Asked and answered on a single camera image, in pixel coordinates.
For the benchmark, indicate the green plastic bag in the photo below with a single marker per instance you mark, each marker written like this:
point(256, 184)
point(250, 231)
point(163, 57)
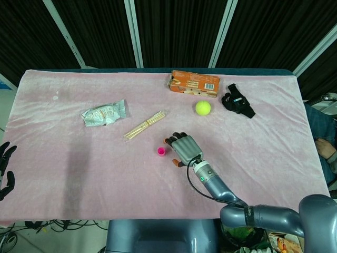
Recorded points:
point(239, 234)

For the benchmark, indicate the grey-blue robot torso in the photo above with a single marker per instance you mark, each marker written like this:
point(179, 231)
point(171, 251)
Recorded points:
point(158, 237)

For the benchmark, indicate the white partition post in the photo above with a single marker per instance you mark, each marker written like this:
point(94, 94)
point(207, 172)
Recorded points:
point(221, 34)
point(65, 34)
point(316, 44)
point(134, 34)

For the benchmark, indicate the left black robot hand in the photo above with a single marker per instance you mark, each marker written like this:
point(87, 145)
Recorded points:
point(5, 155)

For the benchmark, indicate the seated person in jeans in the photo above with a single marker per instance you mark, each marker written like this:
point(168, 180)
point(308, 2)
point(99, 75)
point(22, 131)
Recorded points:
point(319, 126)

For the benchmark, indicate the orange cardboard snack box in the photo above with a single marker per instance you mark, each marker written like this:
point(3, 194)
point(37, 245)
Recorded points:
point(194, 83)

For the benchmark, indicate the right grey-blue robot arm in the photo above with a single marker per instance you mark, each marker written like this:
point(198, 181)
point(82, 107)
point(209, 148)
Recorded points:
point(223, 192)

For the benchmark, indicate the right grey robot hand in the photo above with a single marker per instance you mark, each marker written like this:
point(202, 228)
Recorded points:
point(188, 149)

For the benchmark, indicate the yellow-green tennis ball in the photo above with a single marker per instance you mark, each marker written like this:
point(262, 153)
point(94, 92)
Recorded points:
point(203, 108)

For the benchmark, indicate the silver foil snack bag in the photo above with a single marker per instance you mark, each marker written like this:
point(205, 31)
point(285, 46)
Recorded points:
point(104, 114)

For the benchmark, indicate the pink velvet table cloth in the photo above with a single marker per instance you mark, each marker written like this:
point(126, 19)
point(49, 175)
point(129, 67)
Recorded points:
point(105, 171)

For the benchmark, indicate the printed cardboard package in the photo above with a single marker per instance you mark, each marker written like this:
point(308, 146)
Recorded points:
point(281, 243)

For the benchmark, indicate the white and blue panel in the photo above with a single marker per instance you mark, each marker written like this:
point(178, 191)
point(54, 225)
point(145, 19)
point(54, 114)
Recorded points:
point(4, 84)

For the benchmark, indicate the bundle of wooden sticks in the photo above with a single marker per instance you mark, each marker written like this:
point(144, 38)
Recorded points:
point(144, 126)

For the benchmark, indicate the pink plastic cup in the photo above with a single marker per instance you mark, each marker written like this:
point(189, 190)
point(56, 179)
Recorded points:
point(161, 152)

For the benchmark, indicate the grey metal chair frame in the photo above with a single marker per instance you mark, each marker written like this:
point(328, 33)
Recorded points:
point(327, 97)

